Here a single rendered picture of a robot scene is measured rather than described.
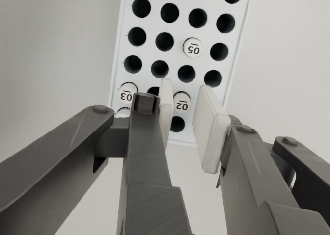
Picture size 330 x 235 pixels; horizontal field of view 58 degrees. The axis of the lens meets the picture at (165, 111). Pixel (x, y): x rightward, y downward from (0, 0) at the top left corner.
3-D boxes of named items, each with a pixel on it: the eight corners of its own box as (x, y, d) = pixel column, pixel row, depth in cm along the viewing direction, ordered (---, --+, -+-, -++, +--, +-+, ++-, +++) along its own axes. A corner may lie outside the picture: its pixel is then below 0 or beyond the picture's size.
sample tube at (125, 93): (127, 73, 24) (118, 85, 20) (142, 75, 24) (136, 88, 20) (125, 88, 24) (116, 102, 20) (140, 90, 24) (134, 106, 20)
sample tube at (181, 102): (173, 81, 24) (175, 94, 20) (188, 84, 24) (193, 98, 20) (170, 95, 25) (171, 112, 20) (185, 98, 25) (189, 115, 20)
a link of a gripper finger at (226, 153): (235, 147, 12) (305, 160, 12) (216, 111, 17) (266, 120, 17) (226, 179, 13) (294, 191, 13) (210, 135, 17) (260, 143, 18)
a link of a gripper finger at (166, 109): (162, 167, 14) (147, 164, 14) (164, 119, 21) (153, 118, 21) (174, 108, 13) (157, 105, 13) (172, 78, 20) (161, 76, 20)
